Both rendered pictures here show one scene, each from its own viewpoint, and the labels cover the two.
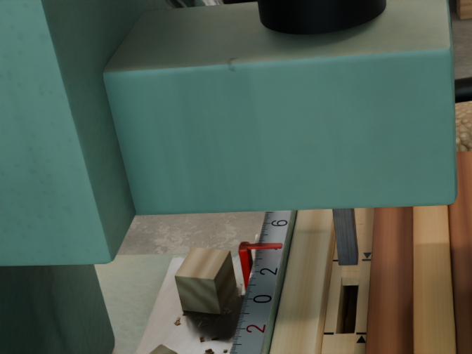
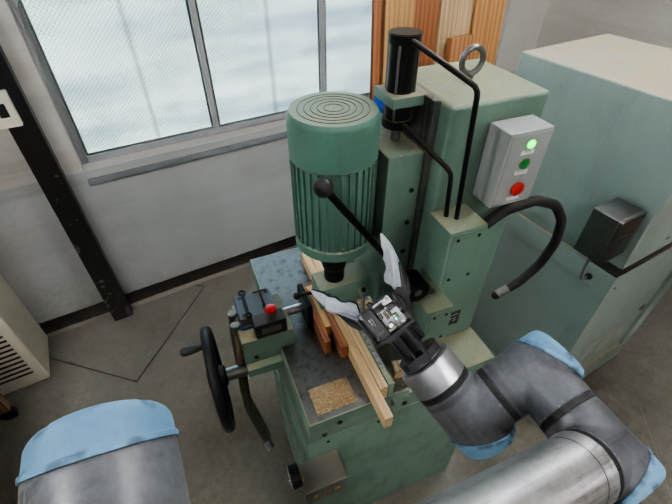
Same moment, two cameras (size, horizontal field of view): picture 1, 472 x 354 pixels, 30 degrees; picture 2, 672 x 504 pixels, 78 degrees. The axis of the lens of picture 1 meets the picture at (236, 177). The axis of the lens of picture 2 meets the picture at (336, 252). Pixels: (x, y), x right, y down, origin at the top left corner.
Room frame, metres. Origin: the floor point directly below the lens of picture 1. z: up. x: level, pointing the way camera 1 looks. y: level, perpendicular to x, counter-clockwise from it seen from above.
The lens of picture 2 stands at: (0.94, -0.48, 1.80)
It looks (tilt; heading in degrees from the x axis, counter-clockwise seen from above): 41 degrees down; 144
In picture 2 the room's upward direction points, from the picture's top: straight up
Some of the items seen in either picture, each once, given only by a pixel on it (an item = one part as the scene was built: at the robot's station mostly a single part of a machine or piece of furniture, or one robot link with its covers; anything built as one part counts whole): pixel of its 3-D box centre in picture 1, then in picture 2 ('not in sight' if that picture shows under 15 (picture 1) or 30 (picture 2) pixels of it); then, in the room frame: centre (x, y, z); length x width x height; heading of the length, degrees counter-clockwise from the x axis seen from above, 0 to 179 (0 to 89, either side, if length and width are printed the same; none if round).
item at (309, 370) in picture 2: not in sight; (294, 328); (0.28, -0.14, 0.87); 0.61 x 0.30 x 0.06; 165
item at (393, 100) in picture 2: not in sight; (402, 81); (0.37, 0.09, 1.54); 0.08 x 0.08 x 0.17; 75
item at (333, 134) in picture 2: not in sight; (333, 180); (0.34, -0.05, 1.35); 0.18 x 0.18 x 0.31
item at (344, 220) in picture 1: (343, 215); not in sight; (0.34, -0.05, 0.97); 0.01 x 0.01 x 0.05; 75
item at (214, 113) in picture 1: (288, 114); (341, 287); (0.35, -0.03, 1.03); 0.14 x 0.07 x 0.09; 75
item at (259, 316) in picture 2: not in sight; (259, 311); (0.26, -0.23, 0.99); 0.13 x 0.11 x 0.06; 165
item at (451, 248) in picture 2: not in sight; (452, 246); (0.54, 0.12, 1.23); 0.09 x 0.08 x 0.15; 75
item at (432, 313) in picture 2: not in sight; (427, 313); (0.54, 0.09, 1.02); 0.09 x 0.07 x 0.12; 165
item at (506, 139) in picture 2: not in sight; (510, 162); (0.56, 0.23, 1.40); 0.10 x 0.06 x 0.16; 75
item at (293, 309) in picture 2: not in sight; (294, 309); (0.28, -0.13, 0.95); 0.09 x 0.07 x 0.09; 165
